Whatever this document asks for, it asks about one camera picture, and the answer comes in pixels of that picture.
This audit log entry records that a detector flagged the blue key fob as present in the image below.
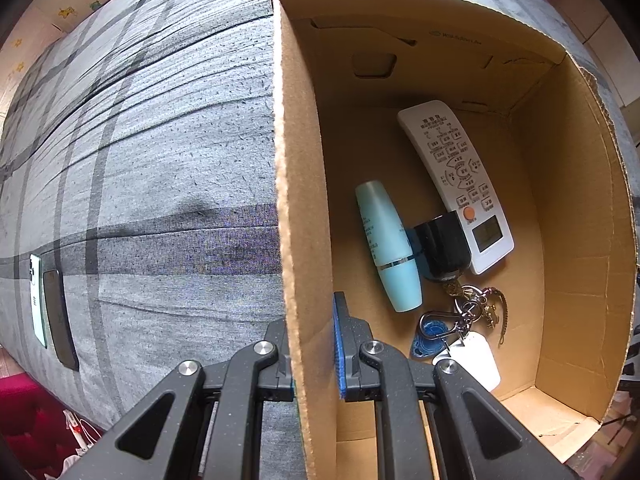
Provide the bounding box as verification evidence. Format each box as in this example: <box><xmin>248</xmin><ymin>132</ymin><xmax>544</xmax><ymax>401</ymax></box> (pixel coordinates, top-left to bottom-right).
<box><xmin>410</xmin><ymin>311</ymin><xmax>458</xmax><ymax>361</ymax></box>

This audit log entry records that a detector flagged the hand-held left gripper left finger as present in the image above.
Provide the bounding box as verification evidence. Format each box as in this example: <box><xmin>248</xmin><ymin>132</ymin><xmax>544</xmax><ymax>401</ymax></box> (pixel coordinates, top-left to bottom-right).
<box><xmin>62</xmin><ymin>317</ymin><xmax>297</xmax><ymax>480</ymax></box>

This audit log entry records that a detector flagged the black smartphone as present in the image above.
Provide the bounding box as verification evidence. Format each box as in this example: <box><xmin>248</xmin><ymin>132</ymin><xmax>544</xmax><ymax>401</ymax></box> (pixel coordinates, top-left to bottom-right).
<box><xmin>42</xmin><ymin>269</ymin><xmax>81</xmax><ymax>372</ymax></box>

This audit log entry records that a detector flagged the metal keychain with charms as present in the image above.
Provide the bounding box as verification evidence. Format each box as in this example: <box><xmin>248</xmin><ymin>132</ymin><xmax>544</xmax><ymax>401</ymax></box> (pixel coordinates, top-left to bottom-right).
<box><xmin>439</xmin><ymin>279</ymin><xmax>509</xmax><ymax>347</ymax></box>

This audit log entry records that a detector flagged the black round jar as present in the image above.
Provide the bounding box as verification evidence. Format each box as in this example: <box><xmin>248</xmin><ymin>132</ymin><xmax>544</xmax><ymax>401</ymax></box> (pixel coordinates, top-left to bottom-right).
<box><xmin>411</xmin><ymin>211</ymin><xmax>472</xmax><ymax>282</ymax></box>

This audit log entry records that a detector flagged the light teal cosmetic tube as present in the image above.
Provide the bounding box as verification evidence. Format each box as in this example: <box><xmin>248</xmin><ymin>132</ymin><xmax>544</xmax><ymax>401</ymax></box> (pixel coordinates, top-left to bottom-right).
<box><xmin>355</xmin><ymin>181</ymin><xmax>424</xmax><ymax>314</ymax></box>

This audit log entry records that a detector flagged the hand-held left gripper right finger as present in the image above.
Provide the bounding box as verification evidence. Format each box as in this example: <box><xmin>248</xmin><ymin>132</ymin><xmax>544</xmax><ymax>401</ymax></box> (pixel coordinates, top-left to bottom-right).
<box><xmin>332</xmin><ymin>291</ymin><xmax>576</xmax><ymax>480</ymax></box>

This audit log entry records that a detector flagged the white remote control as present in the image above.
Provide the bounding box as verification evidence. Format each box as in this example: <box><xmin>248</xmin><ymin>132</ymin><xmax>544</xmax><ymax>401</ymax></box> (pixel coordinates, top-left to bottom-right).
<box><xmin>397</xmin><ymin>101</ymin><xmax>516</xmax><ymax>276</ymax></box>

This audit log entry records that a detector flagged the white cable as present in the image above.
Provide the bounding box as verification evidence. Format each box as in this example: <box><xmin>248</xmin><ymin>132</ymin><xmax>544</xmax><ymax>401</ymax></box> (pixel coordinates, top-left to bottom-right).
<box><xmin>62</xmin><ymin>409</ymin><xmax>101</xmax><ymax>453</ymax></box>

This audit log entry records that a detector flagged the brown cardboard box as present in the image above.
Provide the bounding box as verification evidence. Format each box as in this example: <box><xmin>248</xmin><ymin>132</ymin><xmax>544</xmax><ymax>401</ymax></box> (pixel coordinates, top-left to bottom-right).
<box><xmin>272</xmin><ymin>0</ymin><xmax>639</xmax><ymax>480</ymax></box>

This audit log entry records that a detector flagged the red cloth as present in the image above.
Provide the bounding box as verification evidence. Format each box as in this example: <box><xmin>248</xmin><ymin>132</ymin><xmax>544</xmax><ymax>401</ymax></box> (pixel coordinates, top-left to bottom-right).
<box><xmin>0</xmin><ymin>355</ymin><xmax>106</xmax><ymax>480</ymax></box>

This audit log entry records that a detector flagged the grey plaid bedsheet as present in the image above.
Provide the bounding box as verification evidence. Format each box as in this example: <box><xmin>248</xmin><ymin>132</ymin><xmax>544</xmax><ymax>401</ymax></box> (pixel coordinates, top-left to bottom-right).
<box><xmin>0</xmin><ymin>0</ymin><xmax>626</xmax><ymax>480</ymax></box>

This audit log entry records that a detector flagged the white smartphone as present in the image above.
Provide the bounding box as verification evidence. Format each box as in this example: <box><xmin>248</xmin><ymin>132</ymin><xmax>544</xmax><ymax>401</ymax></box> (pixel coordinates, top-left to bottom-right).
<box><xmin>27</xmin><ymin>253</ymin><xmax>49</xmax><ymax>350</ymax></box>

